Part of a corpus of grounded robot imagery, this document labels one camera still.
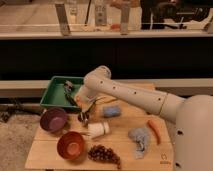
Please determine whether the orange bowl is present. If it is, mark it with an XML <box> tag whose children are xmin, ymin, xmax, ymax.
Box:
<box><xmin>57</xmin><ymin>131</ymin><xmax>85</xmax><ymax>161</ymax></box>

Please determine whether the white cylindrical cup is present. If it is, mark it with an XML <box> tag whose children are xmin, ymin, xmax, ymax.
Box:
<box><xmin>88</xmin><ymin>122</ymin><xmax>110</xmax><ymax>138</ymax></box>

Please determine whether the green plastic tray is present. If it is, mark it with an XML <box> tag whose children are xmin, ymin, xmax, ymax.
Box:
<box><xmin>40</xmin><ymin>76</ymin><xmax>83</xmax><ymax>112</ymax></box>

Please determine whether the grey blue cloth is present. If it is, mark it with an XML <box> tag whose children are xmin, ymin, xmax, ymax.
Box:
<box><xmin>128</xmin><ymin>127</ymin><xmax>151</xmax><ymax>159</ymax></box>

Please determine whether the blue sponge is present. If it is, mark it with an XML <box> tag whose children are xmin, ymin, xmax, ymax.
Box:
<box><xmin>103</xmin><ymin>106</ymin><xmax>121</xmax><ymax>118</ymax></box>

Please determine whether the dark object in tray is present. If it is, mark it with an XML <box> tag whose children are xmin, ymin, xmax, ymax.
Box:
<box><xmin>63</xmin><ymin>80</ymin><xmax>77</xmax><ymax>106</ymax></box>

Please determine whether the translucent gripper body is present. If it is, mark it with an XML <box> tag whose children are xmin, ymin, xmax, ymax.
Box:
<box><xmin>74</xmin><ymin>85</ymin><xmax>98</xmax><ymax>112</ymax></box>

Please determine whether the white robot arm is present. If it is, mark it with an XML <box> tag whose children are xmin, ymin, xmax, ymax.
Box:
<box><xmin>76</xmin><ymin>65</ymin><xmax>213</xmax><ymax>171</ymax></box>

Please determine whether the purple bowl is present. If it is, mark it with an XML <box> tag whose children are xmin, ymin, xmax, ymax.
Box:
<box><xmin>40</xmin><ymin>107</ymin><xmax>68</xmax><ymax>133</ymax></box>

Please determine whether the orange carrot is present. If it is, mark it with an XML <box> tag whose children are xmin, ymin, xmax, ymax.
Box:
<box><xmin>147</xmin><ymin>120</ymin><xmax>161</xmax><ymax>145</ymax></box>

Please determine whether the orange apple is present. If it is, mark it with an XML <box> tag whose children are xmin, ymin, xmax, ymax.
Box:
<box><xmin>75</xmin><ymin>96</ymin><xmax>82</xmax><ymax>108</ymax></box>

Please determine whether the dark grape bunch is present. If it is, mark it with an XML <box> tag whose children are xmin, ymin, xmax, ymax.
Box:
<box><xmin>88</xmin><ymin>145</ymin><xmax>121</xmax><ymax>169</ymax></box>

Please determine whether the wooden board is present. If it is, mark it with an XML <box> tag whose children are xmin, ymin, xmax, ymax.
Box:
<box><xmin>25</xmin><ymin>100</ymin><xmax>173</xmax><ymax>171</ymax></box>

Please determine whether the small metal cup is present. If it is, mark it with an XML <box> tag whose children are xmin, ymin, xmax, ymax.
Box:
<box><xmin>78</xmin><ymin>112</ymin><xmax>89</xmax><ymax>126</ymax></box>

